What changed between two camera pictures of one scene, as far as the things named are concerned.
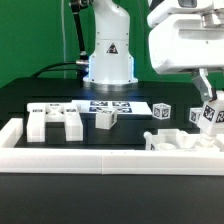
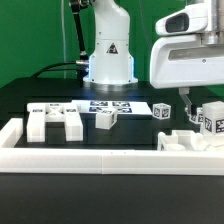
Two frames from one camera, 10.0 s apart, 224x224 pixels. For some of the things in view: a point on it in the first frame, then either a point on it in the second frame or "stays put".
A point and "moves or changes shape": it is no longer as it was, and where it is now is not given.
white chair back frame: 41,113 stays put
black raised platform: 181,96 stays put
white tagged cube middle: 161,111 stays put
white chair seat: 171,140 moves or changes shape
